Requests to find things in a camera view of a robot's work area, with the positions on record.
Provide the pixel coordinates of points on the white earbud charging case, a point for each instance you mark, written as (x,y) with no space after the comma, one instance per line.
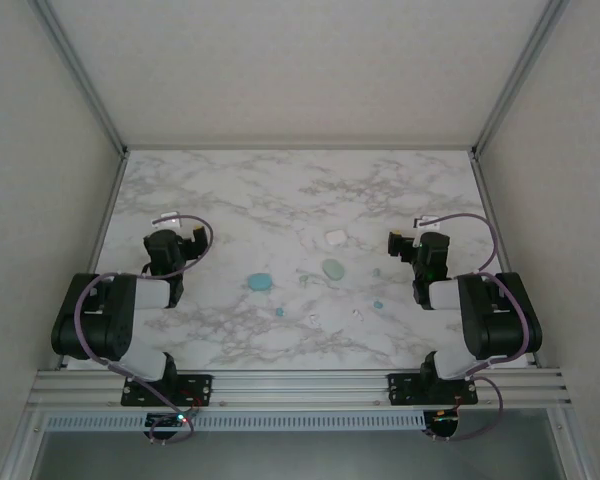
(336,236)

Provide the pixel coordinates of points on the mint green earbud charging case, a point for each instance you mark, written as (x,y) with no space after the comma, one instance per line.
(333,270)

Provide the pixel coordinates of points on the blue earbud charging case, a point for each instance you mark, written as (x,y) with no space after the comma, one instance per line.
(258,282)

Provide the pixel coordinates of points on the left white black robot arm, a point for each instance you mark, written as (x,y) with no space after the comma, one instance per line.
(95,325)

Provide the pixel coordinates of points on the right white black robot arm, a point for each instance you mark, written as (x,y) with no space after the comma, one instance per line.
(500,320)

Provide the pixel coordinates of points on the right controller board with LED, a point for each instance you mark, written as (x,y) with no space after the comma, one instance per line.
(445,417)

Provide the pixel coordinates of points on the controller board with led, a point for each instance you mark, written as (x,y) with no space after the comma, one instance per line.
(165,421)
(445,417)

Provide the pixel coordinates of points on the left controller board with LED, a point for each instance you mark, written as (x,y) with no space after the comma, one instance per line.
(165,421)

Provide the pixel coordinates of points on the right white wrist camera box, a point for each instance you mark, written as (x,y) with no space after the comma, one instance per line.
(428,223)

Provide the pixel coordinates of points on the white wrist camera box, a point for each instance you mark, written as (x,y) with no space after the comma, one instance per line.
(166,219)
(428,223)

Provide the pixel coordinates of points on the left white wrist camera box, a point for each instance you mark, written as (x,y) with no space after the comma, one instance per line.
(166,219)

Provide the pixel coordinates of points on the aluminium table side rail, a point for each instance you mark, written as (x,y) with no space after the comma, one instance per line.
(111,200)
(486,200)

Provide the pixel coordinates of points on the aluminium frame crossbar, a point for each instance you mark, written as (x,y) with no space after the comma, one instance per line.
(300,147)

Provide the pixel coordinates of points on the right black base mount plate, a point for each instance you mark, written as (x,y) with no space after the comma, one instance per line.
(405,390)

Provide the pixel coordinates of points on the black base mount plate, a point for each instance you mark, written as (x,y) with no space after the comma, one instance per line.
(405,390)
(200,387)

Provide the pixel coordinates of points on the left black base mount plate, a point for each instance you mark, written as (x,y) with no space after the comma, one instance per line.
(200,387)

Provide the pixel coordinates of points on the aluminium mounting rail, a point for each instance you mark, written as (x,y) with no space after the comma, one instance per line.
(300,387)

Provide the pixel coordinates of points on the aluminium frame post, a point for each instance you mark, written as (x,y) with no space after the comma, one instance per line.
(82,80)
(24,452)
(515,80)
(576,452)

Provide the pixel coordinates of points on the aluminium lower frame post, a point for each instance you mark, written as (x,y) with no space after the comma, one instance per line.
(24,452)
(576,452)

